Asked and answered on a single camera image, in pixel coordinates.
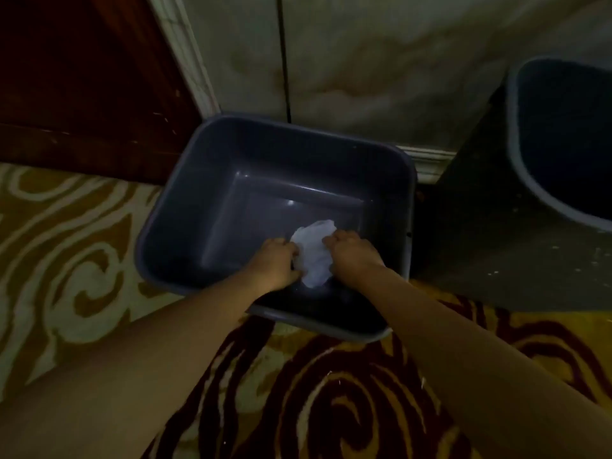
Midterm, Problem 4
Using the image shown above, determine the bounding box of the person's right hand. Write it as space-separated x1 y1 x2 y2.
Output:
321 229 386 288

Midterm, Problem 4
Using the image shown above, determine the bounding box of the person's left hand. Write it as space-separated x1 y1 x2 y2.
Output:
246 237 303 295

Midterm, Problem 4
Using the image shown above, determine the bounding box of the white wet cloth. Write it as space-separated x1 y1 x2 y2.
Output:
289 219 338 289

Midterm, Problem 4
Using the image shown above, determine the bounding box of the grey plastic trash bin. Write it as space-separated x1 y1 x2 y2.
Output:
413 55 612 312

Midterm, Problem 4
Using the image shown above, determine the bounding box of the person's right forearm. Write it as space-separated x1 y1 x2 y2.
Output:
353 265 612 459

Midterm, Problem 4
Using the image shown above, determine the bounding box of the blue-grey square plastic basin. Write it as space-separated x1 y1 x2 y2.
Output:
135 113 418 344

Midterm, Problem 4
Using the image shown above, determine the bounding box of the white moulded baseboard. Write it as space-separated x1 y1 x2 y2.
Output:
397 145 458 185

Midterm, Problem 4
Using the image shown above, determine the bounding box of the dark brown wooden door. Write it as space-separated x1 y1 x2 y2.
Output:
0 0 204 185

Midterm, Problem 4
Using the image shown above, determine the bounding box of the white door frame trim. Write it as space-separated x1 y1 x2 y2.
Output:
145 0 222 119

